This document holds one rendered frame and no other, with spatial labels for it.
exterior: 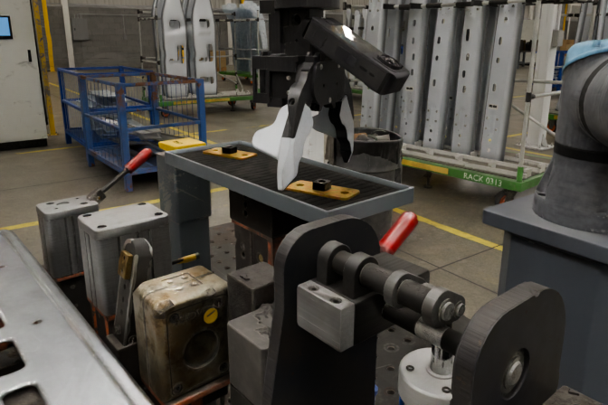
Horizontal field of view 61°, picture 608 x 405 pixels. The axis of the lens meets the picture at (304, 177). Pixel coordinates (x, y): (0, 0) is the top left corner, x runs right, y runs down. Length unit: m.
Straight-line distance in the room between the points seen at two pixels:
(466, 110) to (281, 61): 4.28
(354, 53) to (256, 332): 0.28
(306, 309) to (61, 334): 0.37
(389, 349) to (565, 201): 0.58
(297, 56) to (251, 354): 0.30
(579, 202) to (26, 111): 6.75
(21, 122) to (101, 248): 6.48
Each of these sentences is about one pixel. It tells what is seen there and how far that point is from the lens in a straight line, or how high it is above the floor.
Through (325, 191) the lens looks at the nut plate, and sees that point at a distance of 0.60.
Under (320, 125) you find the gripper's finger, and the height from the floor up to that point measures 1.23.
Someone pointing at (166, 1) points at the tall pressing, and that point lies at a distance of 9.30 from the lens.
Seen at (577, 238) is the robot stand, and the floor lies 1.10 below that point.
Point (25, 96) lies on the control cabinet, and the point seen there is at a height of 0.63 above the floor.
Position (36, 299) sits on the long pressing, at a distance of 0.79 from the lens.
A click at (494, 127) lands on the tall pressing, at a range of 4.68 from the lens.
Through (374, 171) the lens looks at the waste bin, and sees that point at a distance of 3.23.
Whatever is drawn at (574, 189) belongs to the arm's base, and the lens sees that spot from 0.74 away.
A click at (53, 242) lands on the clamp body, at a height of 1.01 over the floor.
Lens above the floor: 1.34
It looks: 15 degrees down
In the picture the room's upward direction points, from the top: straight up
